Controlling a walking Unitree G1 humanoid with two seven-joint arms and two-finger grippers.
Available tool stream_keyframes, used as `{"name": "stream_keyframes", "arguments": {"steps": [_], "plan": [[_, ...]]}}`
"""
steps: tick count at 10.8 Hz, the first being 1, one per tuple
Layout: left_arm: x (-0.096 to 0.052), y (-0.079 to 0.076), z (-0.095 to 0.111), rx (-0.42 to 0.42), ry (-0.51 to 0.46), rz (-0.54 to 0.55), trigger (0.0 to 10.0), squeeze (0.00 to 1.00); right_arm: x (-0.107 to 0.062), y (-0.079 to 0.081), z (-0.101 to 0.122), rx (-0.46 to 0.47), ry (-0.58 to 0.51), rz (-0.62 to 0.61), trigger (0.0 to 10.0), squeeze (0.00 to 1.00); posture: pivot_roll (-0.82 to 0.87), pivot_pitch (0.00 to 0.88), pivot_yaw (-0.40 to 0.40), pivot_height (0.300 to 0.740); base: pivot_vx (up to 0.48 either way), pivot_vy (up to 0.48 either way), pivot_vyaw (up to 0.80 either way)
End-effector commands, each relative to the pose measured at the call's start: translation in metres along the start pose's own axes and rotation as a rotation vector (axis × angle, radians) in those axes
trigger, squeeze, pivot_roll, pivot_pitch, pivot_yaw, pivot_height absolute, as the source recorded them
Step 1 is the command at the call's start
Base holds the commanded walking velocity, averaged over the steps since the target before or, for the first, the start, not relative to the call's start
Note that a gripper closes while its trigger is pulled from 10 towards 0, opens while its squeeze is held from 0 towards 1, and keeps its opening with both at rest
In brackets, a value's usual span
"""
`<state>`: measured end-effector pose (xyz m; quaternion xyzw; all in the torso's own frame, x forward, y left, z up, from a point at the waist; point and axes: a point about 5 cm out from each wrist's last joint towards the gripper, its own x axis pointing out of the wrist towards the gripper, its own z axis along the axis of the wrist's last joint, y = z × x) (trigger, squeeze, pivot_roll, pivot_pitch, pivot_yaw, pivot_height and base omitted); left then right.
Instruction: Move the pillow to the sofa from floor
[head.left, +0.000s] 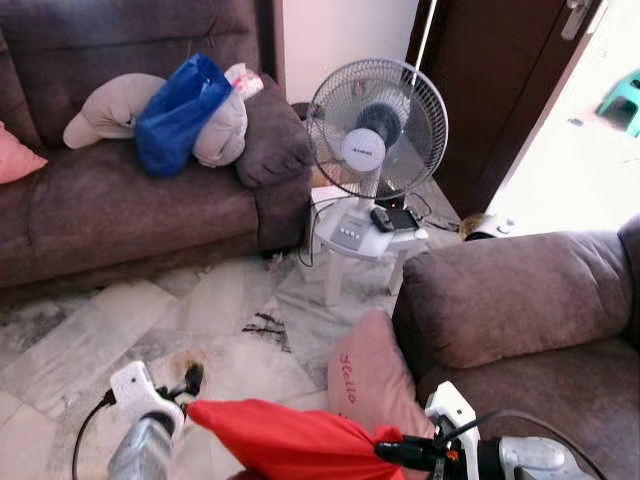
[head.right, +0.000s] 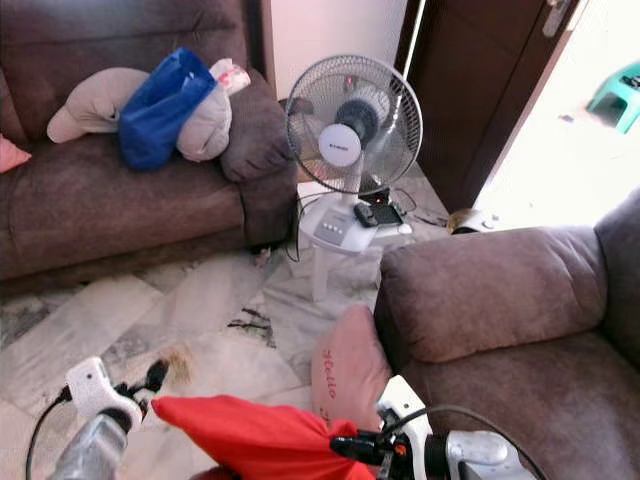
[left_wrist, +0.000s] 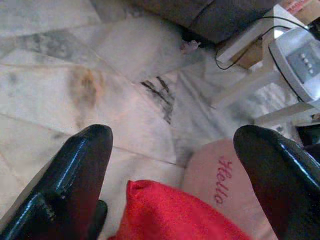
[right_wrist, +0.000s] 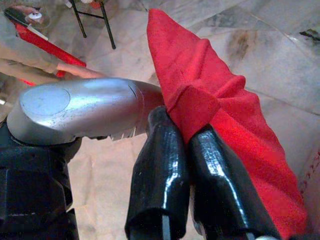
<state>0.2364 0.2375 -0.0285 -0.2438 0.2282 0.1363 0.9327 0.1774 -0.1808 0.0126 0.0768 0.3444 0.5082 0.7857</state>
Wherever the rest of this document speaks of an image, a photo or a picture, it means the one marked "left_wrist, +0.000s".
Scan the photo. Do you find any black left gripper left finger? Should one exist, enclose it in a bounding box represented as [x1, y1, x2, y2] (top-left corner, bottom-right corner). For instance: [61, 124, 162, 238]
[0, 124, 115, 240]

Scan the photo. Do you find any red pillow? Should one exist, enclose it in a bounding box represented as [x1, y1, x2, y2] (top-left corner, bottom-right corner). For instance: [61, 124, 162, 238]
[107, 179, 254, 240]

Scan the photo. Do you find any grey white table fan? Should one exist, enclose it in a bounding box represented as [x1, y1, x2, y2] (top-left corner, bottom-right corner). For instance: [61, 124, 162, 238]
[268, 26, 320, 104]

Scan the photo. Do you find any pink Hello pillow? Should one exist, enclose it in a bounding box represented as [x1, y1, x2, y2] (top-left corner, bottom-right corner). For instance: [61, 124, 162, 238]
[183, 138, 280, 240]

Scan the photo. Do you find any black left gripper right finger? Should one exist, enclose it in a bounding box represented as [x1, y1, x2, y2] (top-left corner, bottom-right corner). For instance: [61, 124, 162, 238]
[232, 124, 320, 240]

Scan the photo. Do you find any white stool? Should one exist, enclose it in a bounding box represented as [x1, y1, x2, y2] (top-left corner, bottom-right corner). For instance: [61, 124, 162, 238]
[215, 4, 320, 127]

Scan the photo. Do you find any dark brown fabric sofa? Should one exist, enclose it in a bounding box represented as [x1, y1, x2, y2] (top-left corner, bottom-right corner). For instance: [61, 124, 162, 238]
[123, 0, 277, 45]

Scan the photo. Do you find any brown cardboard box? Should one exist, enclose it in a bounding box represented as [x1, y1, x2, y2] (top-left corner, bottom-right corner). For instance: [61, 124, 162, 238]
[234, 37, 265, 70]

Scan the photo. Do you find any black fan power cable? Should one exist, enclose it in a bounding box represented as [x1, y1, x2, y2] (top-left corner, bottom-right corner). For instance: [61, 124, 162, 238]
[214, 15, 311, 71]

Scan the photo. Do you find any cardboard box with red print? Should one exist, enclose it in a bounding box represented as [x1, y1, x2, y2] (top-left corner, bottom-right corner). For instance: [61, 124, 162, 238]
[281, 0, 320, 24]

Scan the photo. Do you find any small pink scrap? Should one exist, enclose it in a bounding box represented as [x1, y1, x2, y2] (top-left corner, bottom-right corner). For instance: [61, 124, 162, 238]
[180, 39, 202, 55]

